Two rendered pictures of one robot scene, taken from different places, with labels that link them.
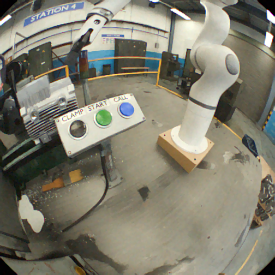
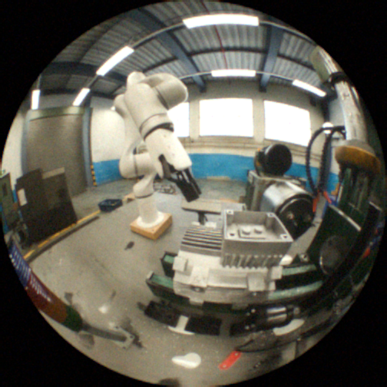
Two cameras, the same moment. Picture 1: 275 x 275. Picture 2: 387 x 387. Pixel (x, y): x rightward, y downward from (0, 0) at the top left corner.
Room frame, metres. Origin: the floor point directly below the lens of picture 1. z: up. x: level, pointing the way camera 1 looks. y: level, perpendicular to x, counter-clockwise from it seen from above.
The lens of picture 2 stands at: (0.43, 0.43, 1.26)
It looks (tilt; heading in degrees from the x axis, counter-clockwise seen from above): 19 degrees down; 239
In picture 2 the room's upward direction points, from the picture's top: straight up
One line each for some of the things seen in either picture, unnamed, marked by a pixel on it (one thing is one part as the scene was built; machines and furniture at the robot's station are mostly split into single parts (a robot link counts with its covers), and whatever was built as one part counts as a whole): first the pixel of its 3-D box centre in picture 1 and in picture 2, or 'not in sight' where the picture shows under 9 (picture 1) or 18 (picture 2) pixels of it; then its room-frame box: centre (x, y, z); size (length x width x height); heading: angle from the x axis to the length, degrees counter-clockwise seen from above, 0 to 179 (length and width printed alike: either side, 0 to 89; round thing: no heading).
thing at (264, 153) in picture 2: not in sight; (264, 173); (-0.37, 0.09, 1.16); 0.33 x 0.26 x 0.42; 44
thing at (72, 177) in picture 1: (60, 181); not in sight; (0.10, 0.28, 0.80); 0.21 x 0.05 x 0.01; 128
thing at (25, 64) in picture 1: (22, 81); not in sight; (0.54, 0.97, 1.16); 0.33 x 0.26 x 0.42; 44
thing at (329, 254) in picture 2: not in sight; (332, 256); (0.00, 0.62, 1.02); 0.15 x 0.02 x 0.15; 44
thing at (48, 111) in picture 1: (50, 109); (224, 264); (0.27, 0.33, 1.02); 0.20 x 0.19 x 0.19; 135
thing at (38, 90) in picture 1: (35, 91); (250, 237); (0.25, 0.36, 1.11); 0.12 x 0.11 x 0.07; 135
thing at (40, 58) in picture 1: (42, 75); not in sight; (2.43, 2.94, 0.98); 0.72 x 0.49 x 1.96; 129
